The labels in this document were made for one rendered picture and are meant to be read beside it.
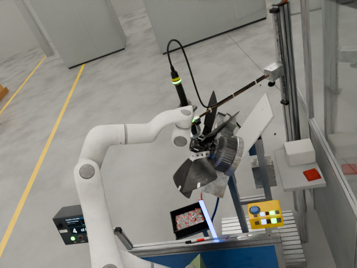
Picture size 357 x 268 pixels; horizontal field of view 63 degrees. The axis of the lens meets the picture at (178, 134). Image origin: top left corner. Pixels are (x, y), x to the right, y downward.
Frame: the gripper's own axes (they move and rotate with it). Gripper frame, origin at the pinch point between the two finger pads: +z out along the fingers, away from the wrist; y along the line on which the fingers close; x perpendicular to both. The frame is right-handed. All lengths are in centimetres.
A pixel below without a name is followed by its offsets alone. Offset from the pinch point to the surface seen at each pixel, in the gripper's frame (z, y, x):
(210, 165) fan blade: -11.4, 5.2, -35.6
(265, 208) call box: -36, 30, -48
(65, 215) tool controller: -37, -75, -30
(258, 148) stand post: 9, 33, -47
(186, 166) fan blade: 5, -14, -49
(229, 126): 32, 17, -43
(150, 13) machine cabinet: 527, -132, -55
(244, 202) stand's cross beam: 12, 16, -98
